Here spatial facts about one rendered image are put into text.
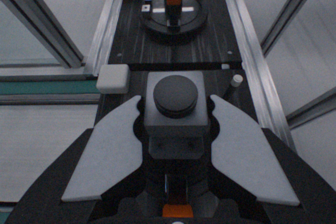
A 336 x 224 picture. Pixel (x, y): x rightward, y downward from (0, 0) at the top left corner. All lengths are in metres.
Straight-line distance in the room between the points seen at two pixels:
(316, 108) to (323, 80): 0.25
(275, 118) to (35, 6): 0.36
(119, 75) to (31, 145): 0.20
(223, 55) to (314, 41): 0.35
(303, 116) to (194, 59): 0.19
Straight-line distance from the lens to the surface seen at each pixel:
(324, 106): 0.28
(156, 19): 0.34
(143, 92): 0.26
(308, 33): 0.64
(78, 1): 0.74
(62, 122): 0.36
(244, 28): 0.40
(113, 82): 0.26
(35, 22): 0.29
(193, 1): 0.39
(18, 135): 0.40
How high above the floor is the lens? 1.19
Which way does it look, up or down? 62 degrees down
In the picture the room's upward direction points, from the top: 4 degrees counter-clockwise
